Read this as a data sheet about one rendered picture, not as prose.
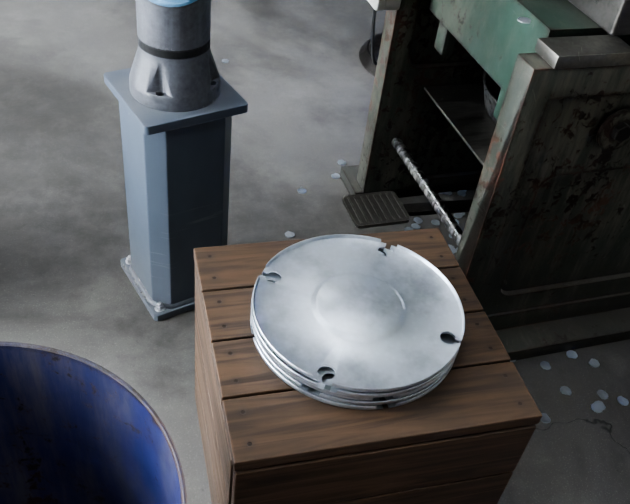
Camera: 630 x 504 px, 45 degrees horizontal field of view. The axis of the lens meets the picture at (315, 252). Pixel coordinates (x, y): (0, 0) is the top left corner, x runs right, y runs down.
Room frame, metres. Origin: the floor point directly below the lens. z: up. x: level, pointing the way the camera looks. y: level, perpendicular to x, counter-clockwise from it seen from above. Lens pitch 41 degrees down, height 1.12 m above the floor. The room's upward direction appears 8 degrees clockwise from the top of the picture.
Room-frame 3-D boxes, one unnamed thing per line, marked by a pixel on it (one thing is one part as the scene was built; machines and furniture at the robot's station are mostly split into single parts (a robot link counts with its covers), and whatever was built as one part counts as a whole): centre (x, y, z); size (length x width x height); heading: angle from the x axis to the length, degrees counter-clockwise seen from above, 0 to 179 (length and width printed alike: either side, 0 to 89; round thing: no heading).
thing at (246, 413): (0.73, -0.07, 0.18); 0.40 x 0.38 x 0.35; 109
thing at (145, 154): (1.12, 0.27, 0.23); 0.19 x 0.19 x 0.45; 38
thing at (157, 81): (1.12, 0.27, 0.50); 0.15 x 0.15 x 0.10
